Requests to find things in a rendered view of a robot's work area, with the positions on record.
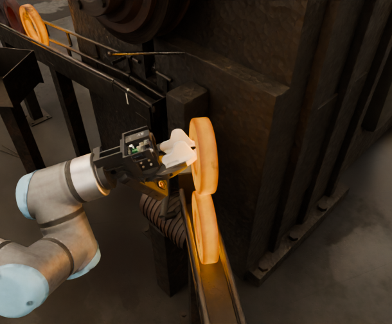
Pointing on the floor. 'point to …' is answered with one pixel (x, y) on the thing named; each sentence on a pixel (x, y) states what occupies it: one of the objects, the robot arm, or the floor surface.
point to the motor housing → (167, 243)
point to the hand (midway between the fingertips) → (202, 148)
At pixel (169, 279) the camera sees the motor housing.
